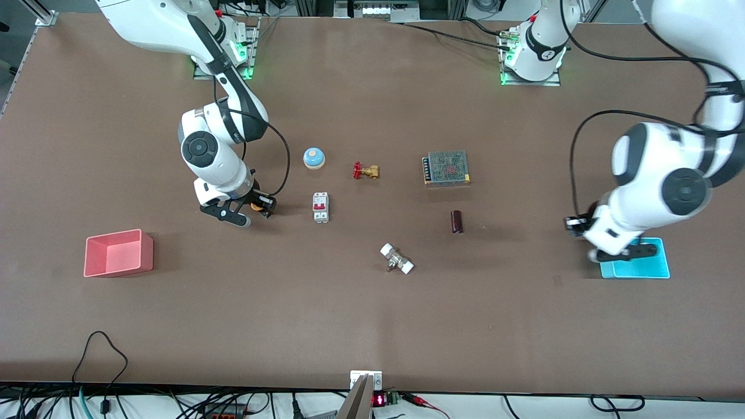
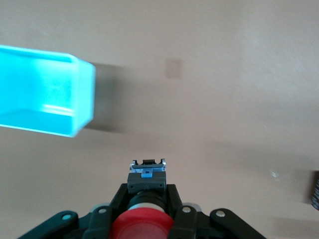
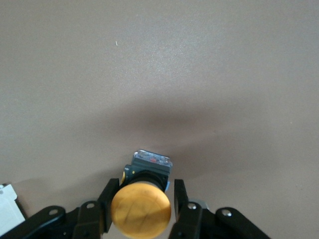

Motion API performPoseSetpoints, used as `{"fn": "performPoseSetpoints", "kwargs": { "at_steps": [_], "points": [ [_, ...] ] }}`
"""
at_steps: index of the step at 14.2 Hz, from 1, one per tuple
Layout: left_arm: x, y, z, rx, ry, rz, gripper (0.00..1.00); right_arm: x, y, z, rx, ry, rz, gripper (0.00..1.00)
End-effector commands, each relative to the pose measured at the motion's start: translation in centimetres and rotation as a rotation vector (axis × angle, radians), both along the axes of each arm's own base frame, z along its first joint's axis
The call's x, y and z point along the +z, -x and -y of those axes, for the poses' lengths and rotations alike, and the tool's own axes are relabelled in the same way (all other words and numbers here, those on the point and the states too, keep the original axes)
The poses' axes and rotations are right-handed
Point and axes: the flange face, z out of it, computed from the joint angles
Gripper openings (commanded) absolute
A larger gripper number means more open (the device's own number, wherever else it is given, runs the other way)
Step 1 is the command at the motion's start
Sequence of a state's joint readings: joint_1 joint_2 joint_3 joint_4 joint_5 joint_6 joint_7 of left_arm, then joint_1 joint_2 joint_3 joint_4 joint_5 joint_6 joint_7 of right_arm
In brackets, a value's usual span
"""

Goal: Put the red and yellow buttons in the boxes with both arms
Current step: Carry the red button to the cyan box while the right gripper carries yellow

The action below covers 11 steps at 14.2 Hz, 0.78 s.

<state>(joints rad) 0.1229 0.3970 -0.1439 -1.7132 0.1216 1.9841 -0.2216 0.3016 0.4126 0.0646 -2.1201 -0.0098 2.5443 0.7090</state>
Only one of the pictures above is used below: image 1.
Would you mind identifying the blue plastic box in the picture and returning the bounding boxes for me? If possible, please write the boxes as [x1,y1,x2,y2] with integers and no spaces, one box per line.
[599,237,671,280]

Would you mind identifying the pink plastic box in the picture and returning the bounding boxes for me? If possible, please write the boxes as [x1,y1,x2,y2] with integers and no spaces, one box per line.
[83,229,154,278]

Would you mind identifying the metal fitting white end caps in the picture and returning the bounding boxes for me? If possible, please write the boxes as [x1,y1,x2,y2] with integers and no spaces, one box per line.
[380,243,415,275]

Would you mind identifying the metal mesh power supply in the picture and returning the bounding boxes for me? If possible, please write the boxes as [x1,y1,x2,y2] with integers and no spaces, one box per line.
[422,150,471,188]

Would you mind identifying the red clip lead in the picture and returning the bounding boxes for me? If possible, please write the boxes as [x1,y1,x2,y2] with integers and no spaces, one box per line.
[402,393,450,419]

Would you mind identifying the silver aluminium profile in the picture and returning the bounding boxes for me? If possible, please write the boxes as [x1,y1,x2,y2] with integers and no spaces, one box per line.
[20,0,59,27]

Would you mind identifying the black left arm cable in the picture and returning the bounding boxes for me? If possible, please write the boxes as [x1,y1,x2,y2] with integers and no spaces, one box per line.
[559,12,745,222]

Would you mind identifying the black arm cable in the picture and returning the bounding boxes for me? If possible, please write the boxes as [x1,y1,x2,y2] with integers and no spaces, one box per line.
[212,76,290,198]
[559,12,745,222]

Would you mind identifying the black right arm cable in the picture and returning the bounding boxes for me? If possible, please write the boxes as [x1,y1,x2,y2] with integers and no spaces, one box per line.
[212,76,290,198]

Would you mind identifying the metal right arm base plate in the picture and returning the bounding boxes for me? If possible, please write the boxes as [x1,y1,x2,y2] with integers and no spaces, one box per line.
[193,17,260,80]

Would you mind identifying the black coiled cable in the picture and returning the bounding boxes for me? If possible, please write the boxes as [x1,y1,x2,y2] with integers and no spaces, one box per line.
[590,394,645,413]

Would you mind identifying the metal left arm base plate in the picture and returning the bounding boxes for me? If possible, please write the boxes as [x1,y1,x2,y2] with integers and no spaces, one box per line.
[501,26,561,87]

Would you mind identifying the black looped cable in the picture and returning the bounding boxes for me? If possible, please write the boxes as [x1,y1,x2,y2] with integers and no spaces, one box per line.
[72,331,129,411]

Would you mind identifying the white mounting bracket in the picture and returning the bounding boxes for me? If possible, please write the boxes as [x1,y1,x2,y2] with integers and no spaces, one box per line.
[350,370,383,390]

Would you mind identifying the grey camera post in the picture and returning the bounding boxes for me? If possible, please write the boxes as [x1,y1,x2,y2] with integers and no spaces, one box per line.
[336,375,373,419]

